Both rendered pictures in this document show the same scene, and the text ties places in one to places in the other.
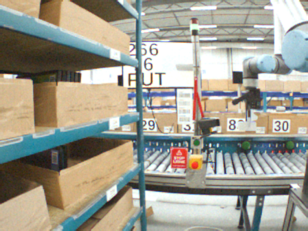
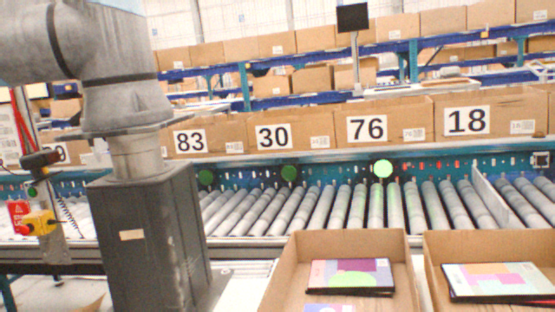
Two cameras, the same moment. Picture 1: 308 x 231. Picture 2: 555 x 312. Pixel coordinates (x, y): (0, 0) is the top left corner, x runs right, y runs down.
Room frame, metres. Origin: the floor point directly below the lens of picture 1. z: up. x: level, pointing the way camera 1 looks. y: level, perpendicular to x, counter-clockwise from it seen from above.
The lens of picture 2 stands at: (-0.23, -1.06, 1.27)
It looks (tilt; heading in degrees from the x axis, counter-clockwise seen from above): 13 degrees down; 359
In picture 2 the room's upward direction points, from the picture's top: 7 degrees counter-clockwise
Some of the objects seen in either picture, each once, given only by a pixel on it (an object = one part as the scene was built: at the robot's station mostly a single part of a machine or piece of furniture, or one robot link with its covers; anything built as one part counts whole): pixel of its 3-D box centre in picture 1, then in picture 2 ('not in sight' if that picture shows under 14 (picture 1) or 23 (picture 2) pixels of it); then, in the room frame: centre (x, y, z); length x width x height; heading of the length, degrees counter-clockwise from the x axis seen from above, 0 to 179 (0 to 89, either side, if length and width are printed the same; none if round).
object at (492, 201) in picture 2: not in sight; (487, 196); (1.03, -1.74, 0.76); 0.46 x 0.01 x 0.09; 164
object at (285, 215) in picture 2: (304, 163); (287, 212); (1.22, -1.08, 0.72); 0.52 x 0.05 x 0.05; 164
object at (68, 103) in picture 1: (64, 102); not in sight; (0.66, 0.30, 1.19); 0.40 x 0.30 x 0.10; 164
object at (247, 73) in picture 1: (250, 68); not in sight; (1.08, -0.53, 1.36); 0.10 x 0.09 x 0.12; 7
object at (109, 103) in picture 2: not in sight; (125, 100); (0.66, -0.76, 1.24); 0.19 x 0.19 x 0.10
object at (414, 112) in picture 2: not in sight; (382, 121); (1.55, -1.56, 0.96); 0.39 x 0.29 x 0.17; 74
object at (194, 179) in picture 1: (197, 113); (30, 144); (1.18, -0.24, 1.11); 0.12 x 0.05 x 0.88; 74
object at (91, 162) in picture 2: (247, 126); (104, 159); (1.09, -0.51, 1.04); 0.10 x 0.06 x 0.05; 74
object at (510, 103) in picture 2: not in sight; (480, 113); (1.44, -1.94, 0.96); 0.39 x 0.29 x 0.17; 74
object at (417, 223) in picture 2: not in sight; (414, 209); (1.09, -1.52, 0.72); 0.52 x 0.05 x 0.05; 164
